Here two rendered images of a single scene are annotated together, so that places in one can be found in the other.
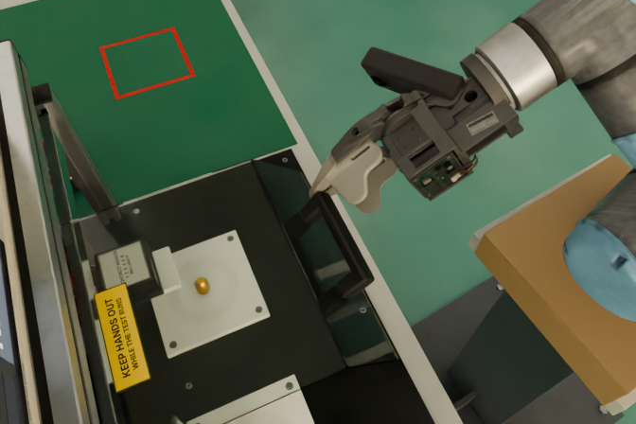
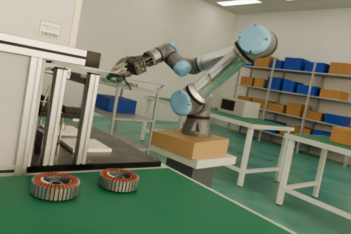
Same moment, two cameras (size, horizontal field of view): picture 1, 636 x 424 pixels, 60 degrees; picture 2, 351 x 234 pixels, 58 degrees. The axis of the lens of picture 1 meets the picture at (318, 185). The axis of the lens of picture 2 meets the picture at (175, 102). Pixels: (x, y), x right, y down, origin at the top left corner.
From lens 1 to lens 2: 1.21 m
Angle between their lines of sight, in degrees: 54
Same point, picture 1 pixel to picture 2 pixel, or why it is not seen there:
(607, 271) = (178, 96)
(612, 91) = (171, 57)
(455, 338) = not seen: outside the picture
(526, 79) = (155, 53)
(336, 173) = (116, 67)
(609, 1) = (167, 44)
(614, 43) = (169, 49)
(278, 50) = not seen: hidden behind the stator
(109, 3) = not seen: hidden behind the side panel
